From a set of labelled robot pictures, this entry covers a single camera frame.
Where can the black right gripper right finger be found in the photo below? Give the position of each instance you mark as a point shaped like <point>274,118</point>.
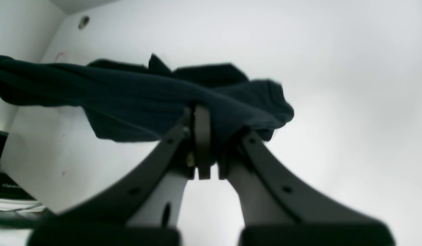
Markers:
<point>279,209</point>

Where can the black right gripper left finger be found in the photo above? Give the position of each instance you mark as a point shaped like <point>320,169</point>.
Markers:
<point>141,209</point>

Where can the black t-shirt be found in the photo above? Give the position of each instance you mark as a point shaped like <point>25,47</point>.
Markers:
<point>136,103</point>

